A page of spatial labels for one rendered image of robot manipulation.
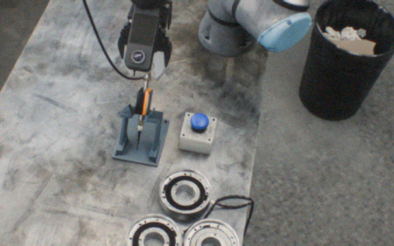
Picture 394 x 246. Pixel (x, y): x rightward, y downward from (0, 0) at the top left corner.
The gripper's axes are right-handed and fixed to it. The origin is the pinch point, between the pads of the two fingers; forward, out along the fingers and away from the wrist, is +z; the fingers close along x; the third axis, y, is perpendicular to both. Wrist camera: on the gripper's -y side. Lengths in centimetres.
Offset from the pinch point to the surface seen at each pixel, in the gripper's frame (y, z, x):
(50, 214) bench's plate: -24.2, 18.2, 13.2
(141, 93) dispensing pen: -0.9, 4.3, 0.3
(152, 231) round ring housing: -25.0, 15.2, -7.5
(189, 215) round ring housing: -20.2, 14.9, -13.8
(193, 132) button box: -1.1, 13.6, -11.2
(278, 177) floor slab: 48, 98, -43
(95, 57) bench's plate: 19.4, 18.4, 16.9
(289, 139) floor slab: 67, 98, -46
